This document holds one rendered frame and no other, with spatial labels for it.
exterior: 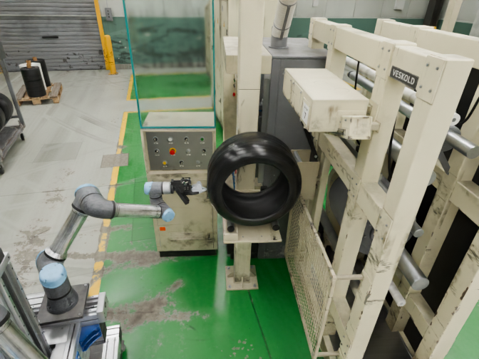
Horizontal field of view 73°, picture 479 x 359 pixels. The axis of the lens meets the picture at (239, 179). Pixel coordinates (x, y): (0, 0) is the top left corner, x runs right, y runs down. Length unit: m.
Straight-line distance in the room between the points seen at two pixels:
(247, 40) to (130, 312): 2.12
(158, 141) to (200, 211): 0.69
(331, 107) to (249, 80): 0.68
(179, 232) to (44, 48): 8.82
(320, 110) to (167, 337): 1.92
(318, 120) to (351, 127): 0.14
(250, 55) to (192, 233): 1.65
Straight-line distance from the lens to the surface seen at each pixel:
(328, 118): 1.46
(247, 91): 2.00
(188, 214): 2.81
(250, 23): 1.93
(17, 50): 11.26
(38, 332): 1.90
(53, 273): 1.89
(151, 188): 1.95
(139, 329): 2.72
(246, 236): 2.11
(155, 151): 2.57
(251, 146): 1.75
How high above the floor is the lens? 2.17
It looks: 31 degrees down
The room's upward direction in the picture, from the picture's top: 2 degrees clockwise
